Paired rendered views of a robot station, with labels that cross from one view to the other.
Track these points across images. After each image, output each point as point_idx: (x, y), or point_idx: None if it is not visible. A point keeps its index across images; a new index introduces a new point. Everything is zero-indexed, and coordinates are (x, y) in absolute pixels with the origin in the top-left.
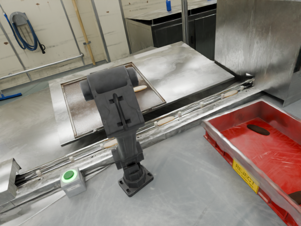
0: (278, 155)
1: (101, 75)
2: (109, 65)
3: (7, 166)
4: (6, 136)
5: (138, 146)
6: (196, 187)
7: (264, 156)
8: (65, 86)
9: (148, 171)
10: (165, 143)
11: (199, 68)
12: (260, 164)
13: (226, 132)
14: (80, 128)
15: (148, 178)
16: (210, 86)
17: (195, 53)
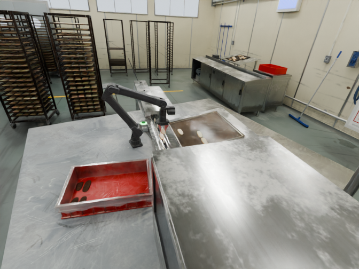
0: (111, 194)
1: (110, 83)
2: (241, 126)
3: (157, 110)
4: (189, 111)
5: (132, 127)
6: (118, 159)
7: (115, 188)
8: (214, 113)
9: (137, 145)
10: None
11: None
12: (112, 183)
13: (145, 180)
14: (174, 124)
15: (133, 145)
16: None
17: None
